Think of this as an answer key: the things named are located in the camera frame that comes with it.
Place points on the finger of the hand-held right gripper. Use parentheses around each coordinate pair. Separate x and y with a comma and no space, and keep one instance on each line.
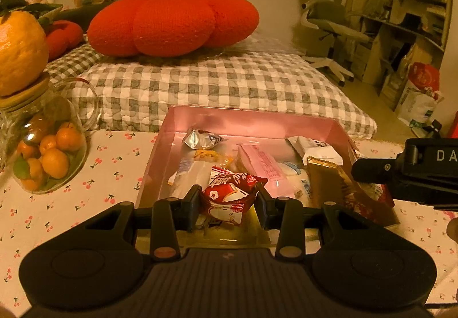
(375,170)

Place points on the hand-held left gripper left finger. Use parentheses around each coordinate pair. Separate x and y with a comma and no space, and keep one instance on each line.
(193,207)

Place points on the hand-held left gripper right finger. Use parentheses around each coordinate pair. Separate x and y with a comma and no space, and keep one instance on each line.
(264,208)

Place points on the dark red patterned snack packet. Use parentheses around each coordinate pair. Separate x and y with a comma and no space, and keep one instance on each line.
(377,198)

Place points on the clear rice cracker packet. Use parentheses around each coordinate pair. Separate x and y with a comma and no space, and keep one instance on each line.
(189,178)

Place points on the red white snack packet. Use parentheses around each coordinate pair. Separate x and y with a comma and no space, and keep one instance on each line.
(229,196)

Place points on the blue white snack packet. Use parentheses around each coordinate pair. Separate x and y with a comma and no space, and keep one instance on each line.
(297,182)

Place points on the gold snack packet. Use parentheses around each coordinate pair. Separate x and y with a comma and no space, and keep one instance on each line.
(332,185)

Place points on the pink snack packet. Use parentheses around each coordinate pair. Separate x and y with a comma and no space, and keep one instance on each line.
(263,162)

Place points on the white orange snack packet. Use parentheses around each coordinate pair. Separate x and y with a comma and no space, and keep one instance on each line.
(207,155)

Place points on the silver snack packet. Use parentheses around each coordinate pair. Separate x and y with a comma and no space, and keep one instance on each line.
(202,139)

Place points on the pink cardboard box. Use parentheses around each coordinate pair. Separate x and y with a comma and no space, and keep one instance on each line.
(257,123)

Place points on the person's right hand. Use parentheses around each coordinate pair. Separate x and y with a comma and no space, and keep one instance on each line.
(453,230)

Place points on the red white bag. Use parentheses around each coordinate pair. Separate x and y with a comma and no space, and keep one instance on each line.
(420,92)

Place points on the cherry print cloth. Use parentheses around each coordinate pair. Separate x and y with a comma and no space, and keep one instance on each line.
(96,189)

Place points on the grey checked pillow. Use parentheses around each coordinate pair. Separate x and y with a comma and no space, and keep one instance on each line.
(222,88)

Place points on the cluttered wooden desk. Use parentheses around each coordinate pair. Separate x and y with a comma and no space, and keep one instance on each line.
(404,35)

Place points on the pile of small oranges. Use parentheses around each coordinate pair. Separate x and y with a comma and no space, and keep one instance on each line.
(53,157)

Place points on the glass jar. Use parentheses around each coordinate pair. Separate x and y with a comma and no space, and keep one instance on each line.
(53,139)

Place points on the office chair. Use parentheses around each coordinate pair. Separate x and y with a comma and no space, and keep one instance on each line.
(327,17)

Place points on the large red pumpkin cushion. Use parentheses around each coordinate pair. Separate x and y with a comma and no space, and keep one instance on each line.
(171,24)

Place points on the wooden jar lid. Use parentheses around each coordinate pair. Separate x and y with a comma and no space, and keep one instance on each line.
(25,96)

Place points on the small red cushion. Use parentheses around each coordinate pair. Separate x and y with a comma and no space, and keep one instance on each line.
(64,38)

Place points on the dark green pillow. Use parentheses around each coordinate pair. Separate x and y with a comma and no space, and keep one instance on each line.
(86,15)

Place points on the large orange fruit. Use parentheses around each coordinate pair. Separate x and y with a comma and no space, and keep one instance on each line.
(19,53)

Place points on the green embroidered pillow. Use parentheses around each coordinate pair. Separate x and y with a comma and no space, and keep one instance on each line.
(46,12)

